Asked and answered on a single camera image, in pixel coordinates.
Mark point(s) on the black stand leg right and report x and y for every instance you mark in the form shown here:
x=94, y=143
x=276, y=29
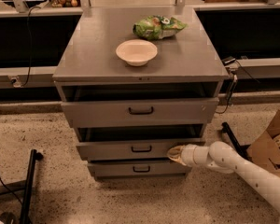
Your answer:
x=240, y=150

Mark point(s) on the black adapter with cable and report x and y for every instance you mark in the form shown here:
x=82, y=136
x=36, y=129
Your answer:
x=232, y=66

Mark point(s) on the black stand leg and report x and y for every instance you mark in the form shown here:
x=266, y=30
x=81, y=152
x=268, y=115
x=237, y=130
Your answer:
x=240, y=150
x=25, y=207

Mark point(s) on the grey drawer cabinet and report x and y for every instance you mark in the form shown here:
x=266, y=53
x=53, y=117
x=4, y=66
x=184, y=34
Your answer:
x=186, y=67

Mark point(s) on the black stand leg left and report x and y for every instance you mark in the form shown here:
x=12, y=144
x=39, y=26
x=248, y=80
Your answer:
x=25, y=207

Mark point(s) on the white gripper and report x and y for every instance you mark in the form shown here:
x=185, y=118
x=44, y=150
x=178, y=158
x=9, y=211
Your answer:
x=188, y=155

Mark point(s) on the grey bottom drawer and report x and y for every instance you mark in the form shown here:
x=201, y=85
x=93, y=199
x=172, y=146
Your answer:
x=114, y=169

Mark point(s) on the grey top drawer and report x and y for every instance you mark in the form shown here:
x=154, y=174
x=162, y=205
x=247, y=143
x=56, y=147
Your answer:
x=139, y=112

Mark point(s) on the white bowl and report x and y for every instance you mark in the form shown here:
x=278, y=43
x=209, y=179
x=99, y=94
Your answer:
x=136, y=52

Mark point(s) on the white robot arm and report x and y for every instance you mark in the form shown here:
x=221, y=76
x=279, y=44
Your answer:
x=222, y=158

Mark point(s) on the grey drawer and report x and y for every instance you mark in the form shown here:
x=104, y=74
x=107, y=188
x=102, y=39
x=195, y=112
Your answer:
x=114, y=169
x=139, y=112
x=131, y=150

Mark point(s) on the brown cardboard box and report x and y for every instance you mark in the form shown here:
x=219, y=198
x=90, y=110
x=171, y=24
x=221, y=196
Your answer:
x=265, y=151

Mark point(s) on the green chip bag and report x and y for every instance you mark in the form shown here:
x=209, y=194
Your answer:
x=157, y=27

